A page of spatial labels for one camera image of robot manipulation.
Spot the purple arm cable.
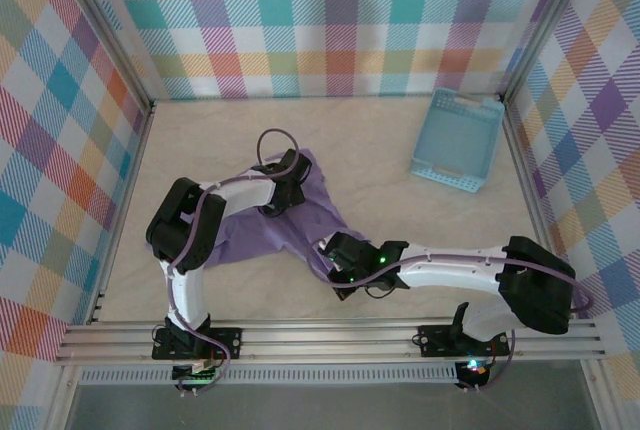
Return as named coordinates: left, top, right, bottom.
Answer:
left=305, top=242, right=596, bottom=395
left=167, top=128, right=302, bottom=396

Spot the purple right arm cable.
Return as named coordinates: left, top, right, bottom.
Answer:
left=305, top=242, right=596, bottom=395

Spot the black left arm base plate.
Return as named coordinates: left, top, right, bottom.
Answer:
left=151, top=327, right=243, bottom=361

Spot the left aluminium side rail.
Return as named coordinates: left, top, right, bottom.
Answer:
left=84, top=102, right=157, bottom=326

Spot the left aluminium frame post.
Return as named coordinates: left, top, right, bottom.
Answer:
left=52, top=0, right=156, bottom=111

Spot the right aluminium frame post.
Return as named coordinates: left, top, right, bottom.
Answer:
left=498, top=0, right=601, bottom=106

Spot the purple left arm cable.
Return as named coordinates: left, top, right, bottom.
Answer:
left=167, top=128, right=302, bottom=396

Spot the left aluminium frame leg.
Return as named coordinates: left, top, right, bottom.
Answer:
left=48, top=364, right=82, bottom=430

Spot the right aluminium side rail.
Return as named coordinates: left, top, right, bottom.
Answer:
left=498, top=97, right=575, bottom=321

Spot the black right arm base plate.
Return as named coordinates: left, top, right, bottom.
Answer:
left=418, top=323, right=511, bottom=357

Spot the aluminium frame post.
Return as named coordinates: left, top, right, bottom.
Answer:
left=498, top=0, right=601, bottom=106
left=52, top=0, right=156, bottom=111

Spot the aluminium frame leg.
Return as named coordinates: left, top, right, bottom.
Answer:
left=48, top=364, right=82, bottom=430
left=581, top=360, right=615, bottom=430

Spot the purple t-shirt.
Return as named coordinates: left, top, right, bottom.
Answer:
left=143, top=148, right=369, bottom=271

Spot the light blue plastic basket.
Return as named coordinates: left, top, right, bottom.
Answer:
left=409, top=88, right=505, bottom=195

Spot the aluminium side rail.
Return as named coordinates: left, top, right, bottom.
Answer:
left=498, top=97, right=575, bottom=321
left=84, top=102, right=157, bottom=326

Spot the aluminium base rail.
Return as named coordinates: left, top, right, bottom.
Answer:
left=53, top=319, right=609, bottom=366

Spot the grey slotted cable duct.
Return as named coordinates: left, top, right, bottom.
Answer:
left=79, top=368, right=459, bottom=385

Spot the right aluminium frame leg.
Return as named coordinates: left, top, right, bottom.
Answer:
left=581, top=360, right=615, bottom=430

